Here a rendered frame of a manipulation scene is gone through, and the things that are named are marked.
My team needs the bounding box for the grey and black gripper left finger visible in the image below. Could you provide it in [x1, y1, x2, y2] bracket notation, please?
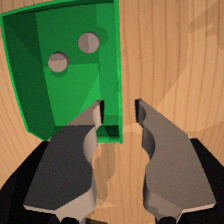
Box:
[0, 99, 104, 224]

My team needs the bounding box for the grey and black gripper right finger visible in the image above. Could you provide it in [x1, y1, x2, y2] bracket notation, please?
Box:
[135, 98, 224, 224]

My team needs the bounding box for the green bin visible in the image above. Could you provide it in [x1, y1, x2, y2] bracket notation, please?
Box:
[0, 0, 123, 144]

